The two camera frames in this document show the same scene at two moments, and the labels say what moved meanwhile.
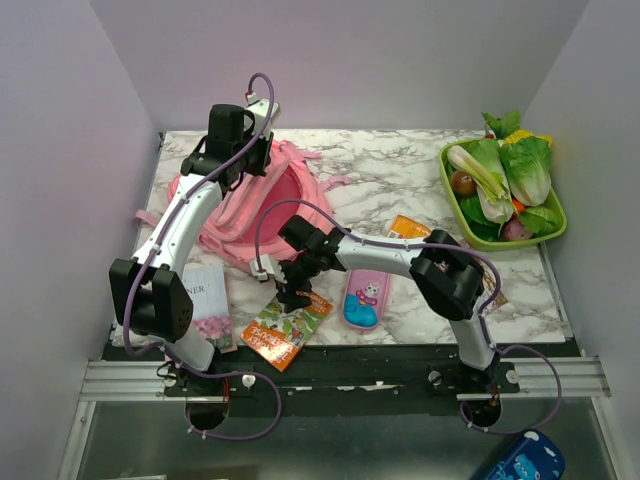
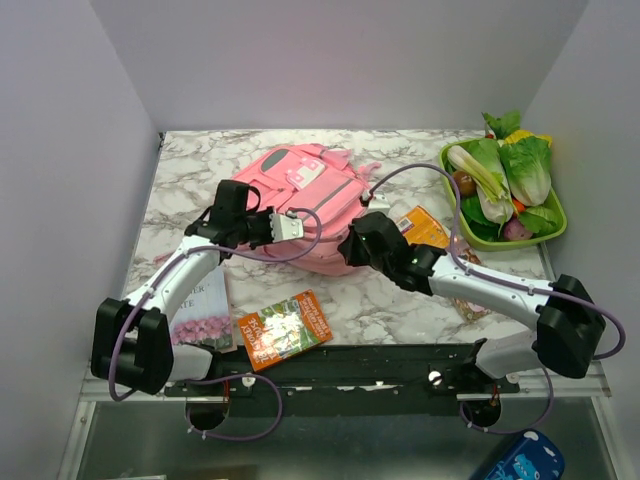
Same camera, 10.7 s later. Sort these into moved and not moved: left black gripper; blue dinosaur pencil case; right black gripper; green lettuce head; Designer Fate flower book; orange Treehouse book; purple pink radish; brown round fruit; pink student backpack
Moved: right black gripper; left black gripper; pink student backpack; orange Treehouse book
Not moved: green lettuce head; purple pink radish; brown round fruit; Designer Fate flower book; blue dinosaur pencil case
